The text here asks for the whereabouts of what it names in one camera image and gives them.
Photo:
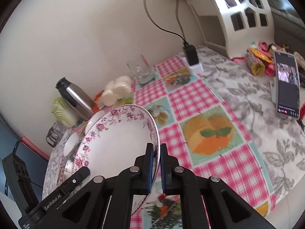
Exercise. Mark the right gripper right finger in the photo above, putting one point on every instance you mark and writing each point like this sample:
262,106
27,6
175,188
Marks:
206,202

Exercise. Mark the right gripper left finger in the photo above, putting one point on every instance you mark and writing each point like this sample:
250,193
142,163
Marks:
107,202

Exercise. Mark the metal pot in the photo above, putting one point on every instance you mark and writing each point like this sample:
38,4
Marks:
66,168

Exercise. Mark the floral rimmed white plate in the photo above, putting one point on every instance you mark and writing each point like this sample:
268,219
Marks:
116,140

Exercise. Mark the small white bowl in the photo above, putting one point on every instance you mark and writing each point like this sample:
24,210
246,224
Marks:
93,120

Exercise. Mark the clear glass jar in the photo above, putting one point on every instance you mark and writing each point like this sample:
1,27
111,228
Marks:
55,134

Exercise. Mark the pink checkered tablecloth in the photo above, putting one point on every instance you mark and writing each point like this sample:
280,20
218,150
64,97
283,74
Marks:
201,131

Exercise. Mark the orange snack packet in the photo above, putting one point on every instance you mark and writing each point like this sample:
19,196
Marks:
99,104

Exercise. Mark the napa cabbage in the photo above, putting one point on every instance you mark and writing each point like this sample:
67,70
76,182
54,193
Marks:
63,113

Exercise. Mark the stainless steel thermos jug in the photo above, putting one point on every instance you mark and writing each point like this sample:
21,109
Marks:
76,98

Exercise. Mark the bag of white buns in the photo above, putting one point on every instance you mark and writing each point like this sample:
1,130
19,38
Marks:
116,89

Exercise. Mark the smartphone on stand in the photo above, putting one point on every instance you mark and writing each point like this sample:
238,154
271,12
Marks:
286,85

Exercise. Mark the clear glass mug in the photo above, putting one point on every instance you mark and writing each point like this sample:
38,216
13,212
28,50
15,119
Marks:
141,70

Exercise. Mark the colourful candy tube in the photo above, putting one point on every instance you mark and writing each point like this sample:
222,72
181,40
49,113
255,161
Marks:
254,64

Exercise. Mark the pile of colourful sweets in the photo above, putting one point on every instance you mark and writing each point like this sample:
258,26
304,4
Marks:
266,53

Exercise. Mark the black power adapter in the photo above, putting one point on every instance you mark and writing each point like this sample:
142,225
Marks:
190,53

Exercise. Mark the white wooden chair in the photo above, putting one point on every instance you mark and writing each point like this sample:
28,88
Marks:
231,26

